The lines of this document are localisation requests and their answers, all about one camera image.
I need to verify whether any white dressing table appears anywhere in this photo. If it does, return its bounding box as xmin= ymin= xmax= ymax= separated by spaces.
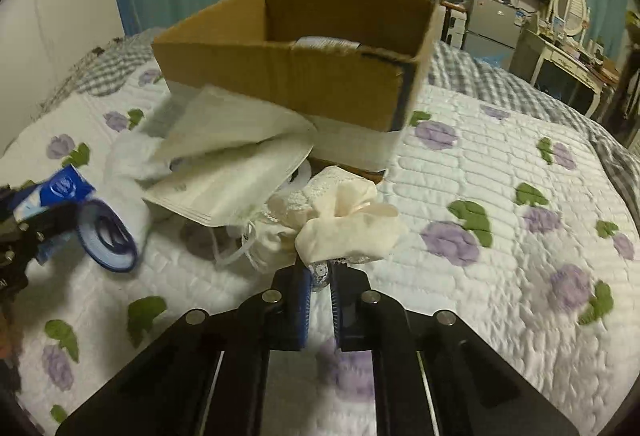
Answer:
xmin=510 ymin=30 xmax=613 ymax=122

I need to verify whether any white padded headboard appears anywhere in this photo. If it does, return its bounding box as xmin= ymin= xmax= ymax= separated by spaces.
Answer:
xmin=0 ymin=0 xmax=124 ymax=147

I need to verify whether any white face mask pack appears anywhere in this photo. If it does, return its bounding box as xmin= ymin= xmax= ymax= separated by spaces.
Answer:
xmin=144 ymin=86 xmax=317 ymax=227

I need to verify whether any white suitcase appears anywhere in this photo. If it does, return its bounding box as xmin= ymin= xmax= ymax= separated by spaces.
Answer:
xmin=440 ymin=1 xmax=468 ymax=50

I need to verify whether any white oval vanity mirror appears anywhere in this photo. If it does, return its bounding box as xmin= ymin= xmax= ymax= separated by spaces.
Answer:
xmin=548 ymin=0 xmax=590 ymax=37

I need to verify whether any blue tissue packet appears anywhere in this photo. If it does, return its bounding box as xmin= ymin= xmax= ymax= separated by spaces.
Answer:
xmin=9 ymin=165 xmax=94 ymax=221

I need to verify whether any small grey refrigerator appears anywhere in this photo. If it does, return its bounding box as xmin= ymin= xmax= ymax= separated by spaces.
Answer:
xmin=462 ymin=0 xmax=521 ymax=70

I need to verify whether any cream lace scrunchie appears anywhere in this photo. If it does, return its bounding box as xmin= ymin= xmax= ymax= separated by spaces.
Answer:
xmin=248 ymin=166 xmax=408 ymax=272

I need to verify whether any brown cardboard box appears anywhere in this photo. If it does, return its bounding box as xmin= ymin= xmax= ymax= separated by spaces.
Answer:
xmin=152 ymin=0 xmax=444 ymax=174

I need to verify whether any white floral quilt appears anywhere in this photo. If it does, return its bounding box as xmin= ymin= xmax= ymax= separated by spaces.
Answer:
xmin=13 ymin=84 xmax=639 ymax=435

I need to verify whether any white sock blue cuff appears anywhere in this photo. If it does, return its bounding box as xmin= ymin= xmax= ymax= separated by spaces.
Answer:
xmin=76 ymin=131 xmax=170 ymax=273

